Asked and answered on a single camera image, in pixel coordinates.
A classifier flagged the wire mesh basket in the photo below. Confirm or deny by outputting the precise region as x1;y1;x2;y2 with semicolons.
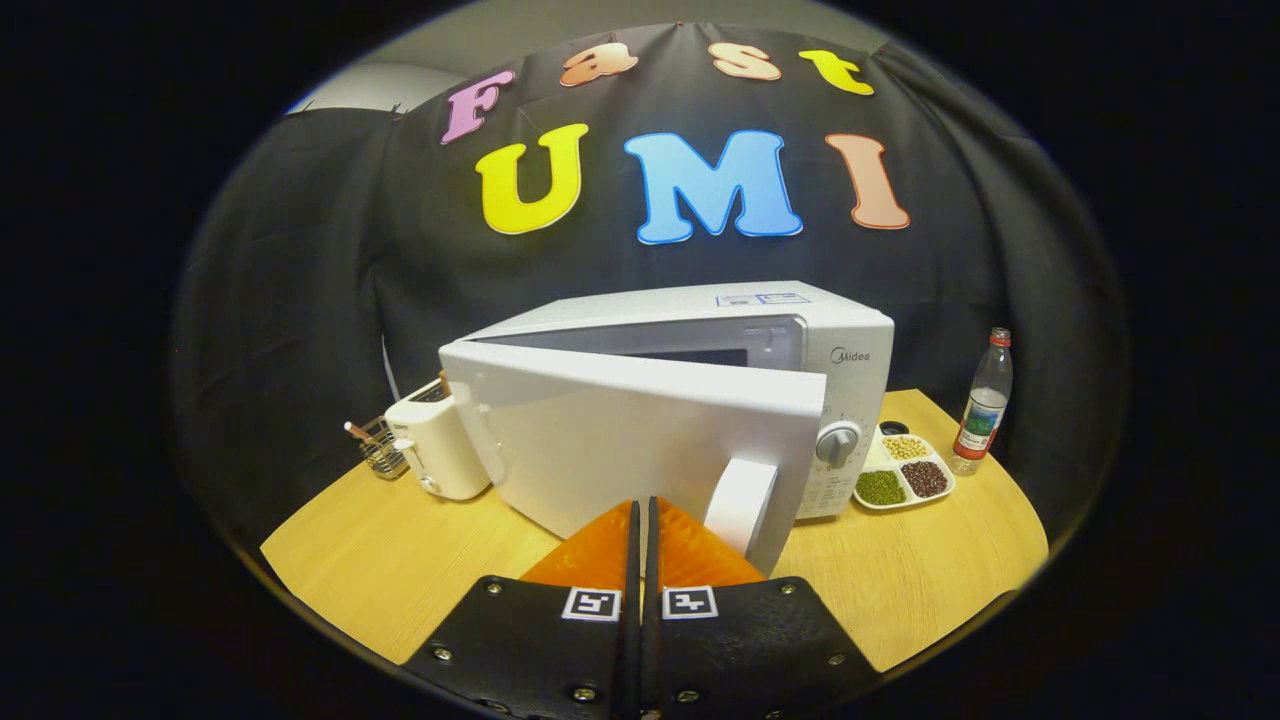
358;415;411;481

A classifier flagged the white divided bean dish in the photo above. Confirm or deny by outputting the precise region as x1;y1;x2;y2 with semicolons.
852;421;956;511

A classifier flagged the clear plastic water bottle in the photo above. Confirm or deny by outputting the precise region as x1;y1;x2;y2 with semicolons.
950;327;1014;476

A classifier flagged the white toaster oven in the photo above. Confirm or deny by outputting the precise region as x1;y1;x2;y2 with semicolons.
438;280;896;578

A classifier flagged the white bread toaster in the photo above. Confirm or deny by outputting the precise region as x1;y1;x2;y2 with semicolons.
384;380;493;501

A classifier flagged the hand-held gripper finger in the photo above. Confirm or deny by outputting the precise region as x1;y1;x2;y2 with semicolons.
400;498;641;720
645;495;883;720

